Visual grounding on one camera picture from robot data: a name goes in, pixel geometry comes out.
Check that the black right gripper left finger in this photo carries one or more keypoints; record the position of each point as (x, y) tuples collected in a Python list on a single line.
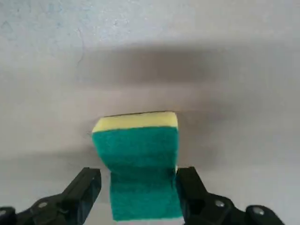
[(70, 194)]

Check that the green and yellow sponge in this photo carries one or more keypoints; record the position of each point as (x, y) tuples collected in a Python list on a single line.
[(140, 164)]

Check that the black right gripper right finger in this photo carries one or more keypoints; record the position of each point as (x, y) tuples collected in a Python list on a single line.
[(199, 201)]

